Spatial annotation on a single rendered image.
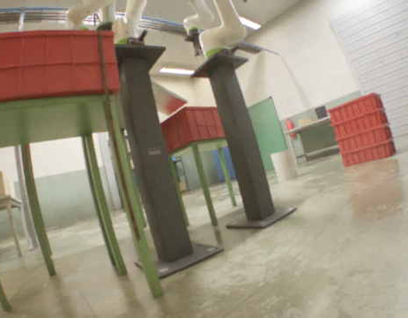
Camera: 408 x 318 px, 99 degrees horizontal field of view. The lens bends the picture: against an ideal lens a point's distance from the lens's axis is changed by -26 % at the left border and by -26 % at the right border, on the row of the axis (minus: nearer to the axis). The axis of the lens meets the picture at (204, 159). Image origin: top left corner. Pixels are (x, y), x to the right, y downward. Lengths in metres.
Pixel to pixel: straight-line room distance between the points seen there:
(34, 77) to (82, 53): 0.16
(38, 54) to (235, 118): 0.96
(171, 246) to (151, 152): 0.38
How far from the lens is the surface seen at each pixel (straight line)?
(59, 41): 0.78
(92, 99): 0.71
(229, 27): 1.46
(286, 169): 3.01
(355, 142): 2.67
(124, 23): 1.22
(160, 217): 0.93
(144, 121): 0.97
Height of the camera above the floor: 0.31
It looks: 4 degrees up
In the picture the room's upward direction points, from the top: 15 degrees counter-clockwise
